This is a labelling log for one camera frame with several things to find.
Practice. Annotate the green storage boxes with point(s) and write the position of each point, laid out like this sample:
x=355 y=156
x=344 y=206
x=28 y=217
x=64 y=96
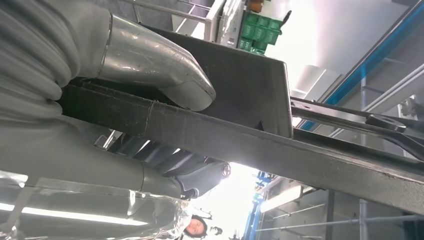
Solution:
x=260 y=33

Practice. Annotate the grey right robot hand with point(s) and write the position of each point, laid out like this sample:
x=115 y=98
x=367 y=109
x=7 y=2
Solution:
x=82 y=155

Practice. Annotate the blue steel beam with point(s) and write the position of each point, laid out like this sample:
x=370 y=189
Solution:
x=374 y=56

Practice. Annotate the fluorescent tube light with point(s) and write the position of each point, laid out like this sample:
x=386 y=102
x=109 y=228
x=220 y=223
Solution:
x=285 y=198

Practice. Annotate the white metal frame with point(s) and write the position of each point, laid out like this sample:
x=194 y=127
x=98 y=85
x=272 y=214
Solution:
x=212 y=23

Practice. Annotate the person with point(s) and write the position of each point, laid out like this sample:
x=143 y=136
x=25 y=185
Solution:
x=196 y=228

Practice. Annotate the silver metal workbench frame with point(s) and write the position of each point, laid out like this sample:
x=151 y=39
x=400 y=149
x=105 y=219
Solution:
x=363 y=215

